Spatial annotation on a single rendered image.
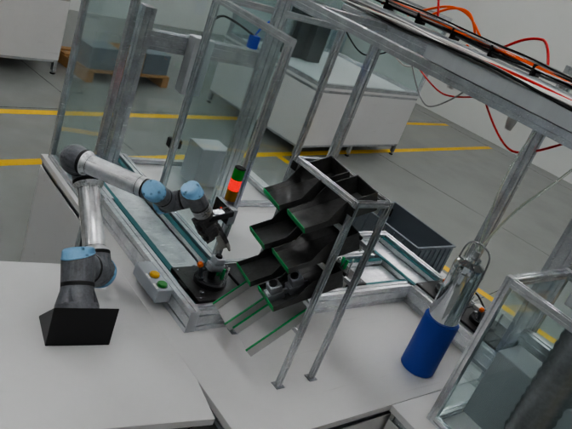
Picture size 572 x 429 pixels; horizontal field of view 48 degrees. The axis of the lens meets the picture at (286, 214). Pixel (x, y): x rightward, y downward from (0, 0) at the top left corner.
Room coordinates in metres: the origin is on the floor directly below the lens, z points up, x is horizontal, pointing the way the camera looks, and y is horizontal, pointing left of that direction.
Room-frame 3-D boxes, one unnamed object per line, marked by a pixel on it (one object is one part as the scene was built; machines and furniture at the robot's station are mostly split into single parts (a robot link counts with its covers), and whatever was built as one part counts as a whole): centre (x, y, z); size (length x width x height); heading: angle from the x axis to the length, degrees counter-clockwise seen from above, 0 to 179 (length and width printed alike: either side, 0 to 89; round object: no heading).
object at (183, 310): (2.45, 0.50, 0.91); 0.89 x 0.06 x 0.11; 45
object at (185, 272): (2.36, 0.20, 0.96); 0.24 x 0.24 x 0.02; 45
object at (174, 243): (2.59, 0.39, 0.91); 0.84 x 0.28 x 0.10; 45
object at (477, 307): (2.94, -1.11, 1.01); 0.24 x 0.24 x 0.13; 45
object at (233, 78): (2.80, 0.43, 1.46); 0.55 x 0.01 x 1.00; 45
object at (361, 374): (2.68, -0.11, 0.84); 1.50 x 1.41 x 0.03; 45
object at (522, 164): (2.83, -0.88, 1.56); 0.04 x 0.04 x 1.39; 45
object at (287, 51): (2.60, 0.23, 1.46); 0.03 x 0.03 x 1.00; 45
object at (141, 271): (2.27, 0.41, 0.93); 0.21 x 0.07 x 0.06; 45
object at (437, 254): (4.26, -0.80, 0.73); 0.62 x 0.42 x 0.23; 45
